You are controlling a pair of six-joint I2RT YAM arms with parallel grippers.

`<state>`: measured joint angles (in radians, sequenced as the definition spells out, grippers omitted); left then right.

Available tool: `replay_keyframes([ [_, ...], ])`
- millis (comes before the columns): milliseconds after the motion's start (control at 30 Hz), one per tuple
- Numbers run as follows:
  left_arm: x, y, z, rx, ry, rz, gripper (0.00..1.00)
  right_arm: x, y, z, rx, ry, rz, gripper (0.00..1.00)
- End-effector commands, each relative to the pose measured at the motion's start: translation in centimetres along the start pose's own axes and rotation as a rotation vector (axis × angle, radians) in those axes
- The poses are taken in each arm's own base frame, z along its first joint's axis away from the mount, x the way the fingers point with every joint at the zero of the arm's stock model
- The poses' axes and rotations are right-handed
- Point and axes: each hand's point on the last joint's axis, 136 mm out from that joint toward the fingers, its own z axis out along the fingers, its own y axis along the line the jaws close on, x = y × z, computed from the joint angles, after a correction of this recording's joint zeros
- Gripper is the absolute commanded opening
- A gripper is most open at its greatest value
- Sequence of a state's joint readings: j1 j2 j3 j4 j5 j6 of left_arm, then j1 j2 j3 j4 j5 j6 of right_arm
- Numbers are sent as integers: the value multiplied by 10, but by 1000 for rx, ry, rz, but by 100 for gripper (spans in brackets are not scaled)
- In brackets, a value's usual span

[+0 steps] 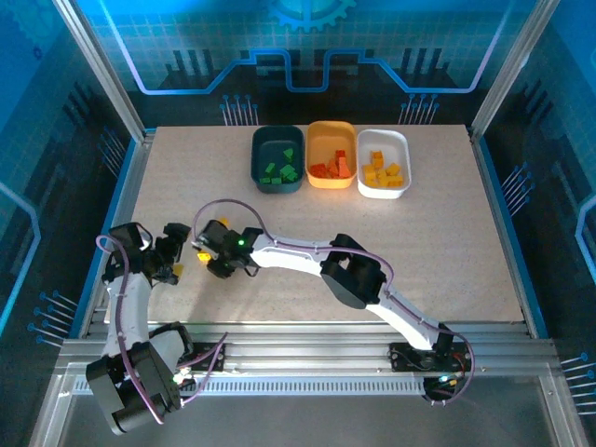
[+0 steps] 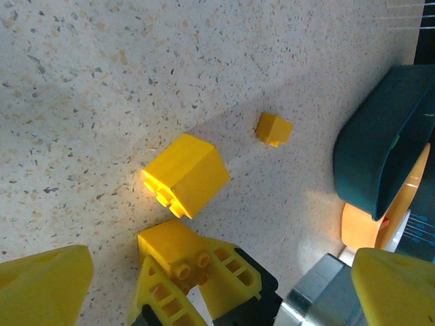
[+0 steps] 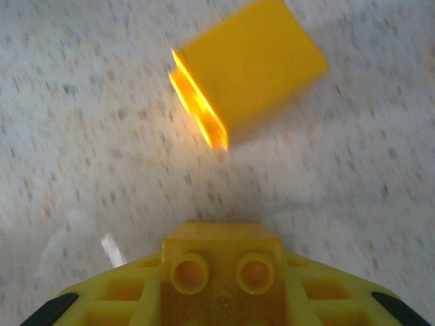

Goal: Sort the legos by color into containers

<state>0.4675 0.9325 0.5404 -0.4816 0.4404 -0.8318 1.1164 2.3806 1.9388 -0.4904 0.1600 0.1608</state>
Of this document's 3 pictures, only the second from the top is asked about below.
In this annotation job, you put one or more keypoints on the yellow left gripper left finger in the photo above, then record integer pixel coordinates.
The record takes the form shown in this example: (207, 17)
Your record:
(40, 292)

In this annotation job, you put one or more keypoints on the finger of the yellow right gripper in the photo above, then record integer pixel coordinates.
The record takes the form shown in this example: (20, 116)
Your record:
(217, 299)
(142, 292)

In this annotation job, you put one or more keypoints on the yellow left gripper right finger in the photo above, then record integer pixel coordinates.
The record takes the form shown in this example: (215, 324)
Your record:
(401, 295)

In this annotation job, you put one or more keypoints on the curved yellow lego brick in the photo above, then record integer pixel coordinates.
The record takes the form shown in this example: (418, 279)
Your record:
(166, 241)

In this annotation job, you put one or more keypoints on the orange plastic container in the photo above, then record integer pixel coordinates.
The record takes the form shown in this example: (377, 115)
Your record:
(357, 227)

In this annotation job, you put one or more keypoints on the square yellow lego brick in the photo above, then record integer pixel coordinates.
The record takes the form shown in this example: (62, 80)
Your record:
(193, 169)

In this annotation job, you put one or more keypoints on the dark green plastic container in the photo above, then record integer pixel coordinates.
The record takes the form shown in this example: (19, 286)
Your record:
(367, 153)

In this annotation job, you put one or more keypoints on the small yellow lego brick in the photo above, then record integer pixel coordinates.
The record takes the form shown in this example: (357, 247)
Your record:
(275, 127)

